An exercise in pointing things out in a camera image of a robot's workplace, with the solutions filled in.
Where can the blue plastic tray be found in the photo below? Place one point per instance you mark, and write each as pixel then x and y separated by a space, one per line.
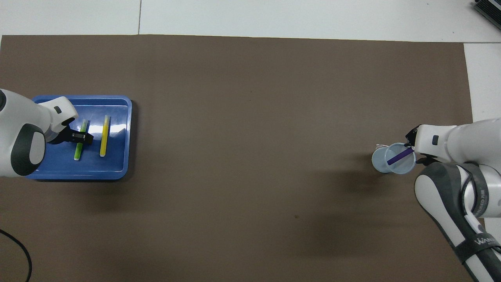
pixel 117 164

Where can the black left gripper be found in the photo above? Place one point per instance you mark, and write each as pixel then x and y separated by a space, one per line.
pixel 60 138

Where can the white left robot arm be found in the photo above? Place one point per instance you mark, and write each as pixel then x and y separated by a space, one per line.
pixel 19 129

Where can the grey ribbed device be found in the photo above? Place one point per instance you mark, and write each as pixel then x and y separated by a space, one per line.
pixel 489 9

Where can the translucent plastic cup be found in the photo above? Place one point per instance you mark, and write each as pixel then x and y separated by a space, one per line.
pixel 377 160

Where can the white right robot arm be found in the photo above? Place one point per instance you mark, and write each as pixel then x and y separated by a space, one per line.
pixel 462 137

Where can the brown table mat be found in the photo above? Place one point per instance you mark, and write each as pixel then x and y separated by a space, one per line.
pixel 250 117

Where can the yellow pen white cap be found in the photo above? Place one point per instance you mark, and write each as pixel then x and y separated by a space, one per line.
pixel 104 137

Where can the purple pen white cap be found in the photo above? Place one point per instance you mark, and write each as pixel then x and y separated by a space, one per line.
pixel 399 156

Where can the green pen white cap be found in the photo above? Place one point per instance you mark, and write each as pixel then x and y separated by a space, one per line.
pixel 78 152

